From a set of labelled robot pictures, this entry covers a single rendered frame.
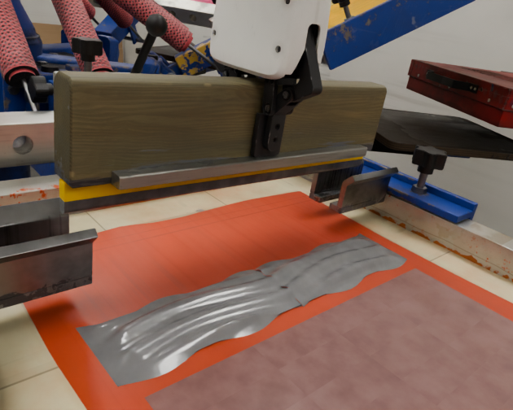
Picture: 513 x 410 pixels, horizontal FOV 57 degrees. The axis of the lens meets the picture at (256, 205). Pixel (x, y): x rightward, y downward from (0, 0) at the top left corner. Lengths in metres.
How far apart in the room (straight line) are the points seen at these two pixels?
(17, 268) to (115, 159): 0.10
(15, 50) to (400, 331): 0.67
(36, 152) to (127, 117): 0.27
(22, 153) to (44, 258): 0.24
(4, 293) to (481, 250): 0.50
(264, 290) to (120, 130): 0.20
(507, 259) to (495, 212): 1.91
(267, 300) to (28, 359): 0.19
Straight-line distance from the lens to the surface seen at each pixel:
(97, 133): 0.34
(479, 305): 0.54
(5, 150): 0.59
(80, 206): 0.37
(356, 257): 0.54
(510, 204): 2.48
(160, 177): 0.36
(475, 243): 0.62
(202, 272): 0.46
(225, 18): 0.43
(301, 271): 0.49
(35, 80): 0.66
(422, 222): 0.64
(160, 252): 0.49
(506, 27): 2.48
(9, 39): 0.84
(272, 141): 0.42
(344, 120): 0.51
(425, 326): 0.47
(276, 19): 0.39
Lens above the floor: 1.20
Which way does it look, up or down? 23 degrees down
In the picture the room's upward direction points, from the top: 9 degrees clockwise
